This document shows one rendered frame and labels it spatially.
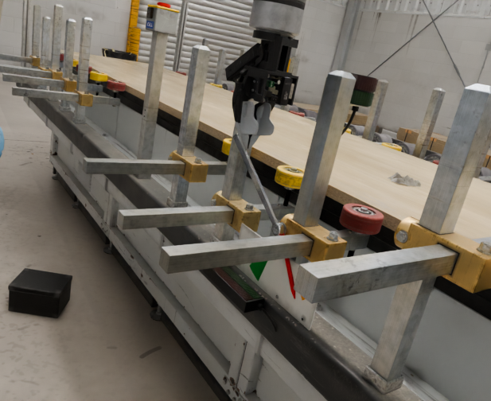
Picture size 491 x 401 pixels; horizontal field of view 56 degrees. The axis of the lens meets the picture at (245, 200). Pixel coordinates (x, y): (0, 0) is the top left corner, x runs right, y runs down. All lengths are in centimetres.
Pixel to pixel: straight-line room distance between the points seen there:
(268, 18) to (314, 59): 1015
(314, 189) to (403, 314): 26
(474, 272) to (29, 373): 148
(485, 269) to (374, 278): 17
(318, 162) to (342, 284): 37
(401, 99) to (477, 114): 936
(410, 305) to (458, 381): 29
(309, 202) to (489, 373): 43
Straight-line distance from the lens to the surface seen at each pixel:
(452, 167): 67
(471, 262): 66
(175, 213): 95
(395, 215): 97
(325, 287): 48
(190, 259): 69
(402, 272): 57
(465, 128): 66
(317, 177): 83
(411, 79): 995
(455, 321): 95
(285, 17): 82
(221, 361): 162
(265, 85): 80
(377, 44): 1071
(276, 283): 92
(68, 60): 239
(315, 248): 83
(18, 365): 183
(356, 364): 83
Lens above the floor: 116
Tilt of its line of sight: 18 degrees down
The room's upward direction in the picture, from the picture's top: 12 degrees clockwise
